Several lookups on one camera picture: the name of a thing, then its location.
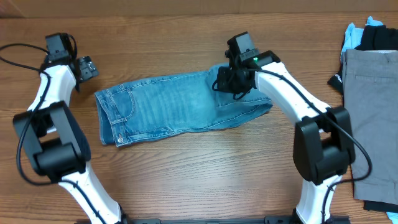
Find blue denim jeans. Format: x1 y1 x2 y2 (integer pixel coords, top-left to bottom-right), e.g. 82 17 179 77
95 63 272 147

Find light blue garment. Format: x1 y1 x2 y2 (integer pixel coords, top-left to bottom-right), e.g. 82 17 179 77
340 16 384 60

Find grey trousers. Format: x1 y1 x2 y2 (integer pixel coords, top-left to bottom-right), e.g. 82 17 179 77
342 49 397 204

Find black garment with white print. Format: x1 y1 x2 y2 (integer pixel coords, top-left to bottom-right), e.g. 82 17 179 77
326 24 398 96

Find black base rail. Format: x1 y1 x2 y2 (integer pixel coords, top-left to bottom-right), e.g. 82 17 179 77
124 215 351 224

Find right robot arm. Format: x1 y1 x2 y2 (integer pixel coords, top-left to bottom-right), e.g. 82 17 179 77
212 32 355 223

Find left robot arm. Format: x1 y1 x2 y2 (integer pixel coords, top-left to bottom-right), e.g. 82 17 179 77
13 33 128 223

